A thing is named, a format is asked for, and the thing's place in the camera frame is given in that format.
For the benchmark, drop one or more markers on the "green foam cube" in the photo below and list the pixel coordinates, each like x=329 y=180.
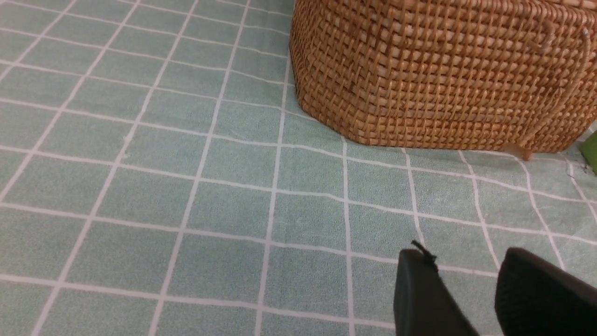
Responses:
x=588 y=150

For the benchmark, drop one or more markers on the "green checked tablecloth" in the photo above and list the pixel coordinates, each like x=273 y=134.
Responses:
x=158 y=178

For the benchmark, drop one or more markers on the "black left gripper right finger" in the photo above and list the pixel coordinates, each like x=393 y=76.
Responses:
x=536 y=298

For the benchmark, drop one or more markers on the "woven wicker basket green lining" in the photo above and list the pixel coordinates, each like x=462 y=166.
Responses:
x=494 y=75

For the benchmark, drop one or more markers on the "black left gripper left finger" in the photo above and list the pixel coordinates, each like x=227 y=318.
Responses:
x=423 y=306

